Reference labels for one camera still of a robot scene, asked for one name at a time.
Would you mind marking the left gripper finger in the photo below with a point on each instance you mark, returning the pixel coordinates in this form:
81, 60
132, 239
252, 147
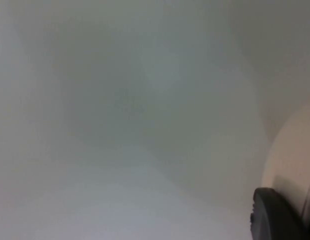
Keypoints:
272, 220

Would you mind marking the pale wooden bowl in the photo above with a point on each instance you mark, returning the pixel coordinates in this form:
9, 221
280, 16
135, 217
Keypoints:
292, 155

